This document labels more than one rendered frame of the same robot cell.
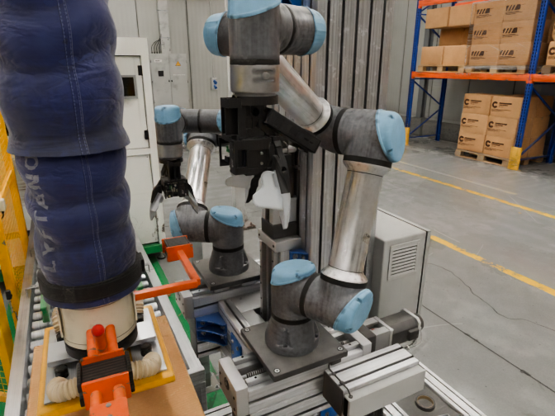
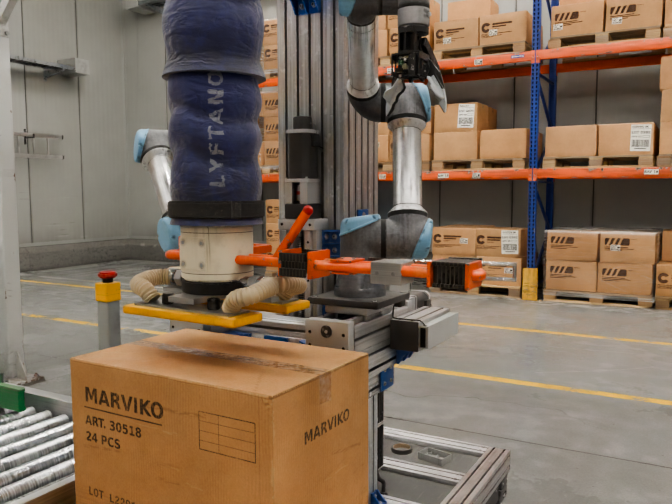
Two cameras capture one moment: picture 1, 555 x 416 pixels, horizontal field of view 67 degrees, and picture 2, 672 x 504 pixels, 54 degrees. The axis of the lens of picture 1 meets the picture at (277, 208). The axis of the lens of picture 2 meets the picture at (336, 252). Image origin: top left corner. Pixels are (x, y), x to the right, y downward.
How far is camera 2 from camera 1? 1.30 m
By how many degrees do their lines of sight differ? 36
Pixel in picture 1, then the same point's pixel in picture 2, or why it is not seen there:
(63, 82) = (253, 14)
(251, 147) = (423, 57)
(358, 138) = (405, 100)
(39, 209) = (213, 124)
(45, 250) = (212, 166)
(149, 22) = not seen: outside the picture
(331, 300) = (411, 226)
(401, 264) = not seen: hidden behind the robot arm
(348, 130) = not seen: hidden behind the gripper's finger
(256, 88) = (425, 21)
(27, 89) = (232, 13)
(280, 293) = (360, 236)
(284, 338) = (365, 282)
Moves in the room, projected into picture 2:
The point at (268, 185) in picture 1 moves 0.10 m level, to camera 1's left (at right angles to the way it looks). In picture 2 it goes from (433, 83) to (399, 79)
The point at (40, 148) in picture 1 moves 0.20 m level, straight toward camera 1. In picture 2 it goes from (233, 64) to (314, 56)
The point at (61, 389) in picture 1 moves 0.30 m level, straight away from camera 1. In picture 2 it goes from (256, 288) to (144, 281)
